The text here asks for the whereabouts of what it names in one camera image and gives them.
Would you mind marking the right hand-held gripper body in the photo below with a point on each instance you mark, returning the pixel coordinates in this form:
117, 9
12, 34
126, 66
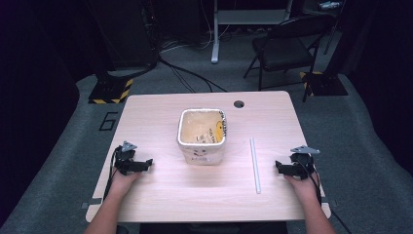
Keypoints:
303, 161

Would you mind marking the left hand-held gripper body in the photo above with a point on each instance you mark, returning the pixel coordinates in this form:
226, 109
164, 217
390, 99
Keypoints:
125, 159

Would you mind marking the white straw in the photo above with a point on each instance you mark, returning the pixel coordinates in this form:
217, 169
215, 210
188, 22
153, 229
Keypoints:
255, 165

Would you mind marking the white bin with plastic liner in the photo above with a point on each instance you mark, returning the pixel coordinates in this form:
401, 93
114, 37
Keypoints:
202, 143

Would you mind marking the person's left hand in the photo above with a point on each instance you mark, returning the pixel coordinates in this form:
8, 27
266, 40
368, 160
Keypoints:
125, 182

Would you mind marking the person's right hand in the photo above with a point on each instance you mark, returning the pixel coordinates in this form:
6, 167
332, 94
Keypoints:
303, 188

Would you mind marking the grey tape strip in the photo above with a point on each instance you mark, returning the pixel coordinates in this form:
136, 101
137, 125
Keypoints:
91, 202

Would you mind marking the black yellow-striped stand base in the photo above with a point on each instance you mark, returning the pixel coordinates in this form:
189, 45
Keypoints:
324, 84
110, 91

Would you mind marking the black folding chair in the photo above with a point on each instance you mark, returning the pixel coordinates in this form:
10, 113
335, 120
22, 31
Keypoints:
285, 48

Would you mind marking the dark cabinet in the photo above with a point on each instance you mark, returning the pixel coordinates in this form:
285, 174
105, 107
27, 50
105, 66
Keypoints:
123, 32

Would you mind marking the white desk frame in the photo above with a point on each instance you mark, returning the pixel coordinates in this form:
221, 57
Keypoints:
227, 18

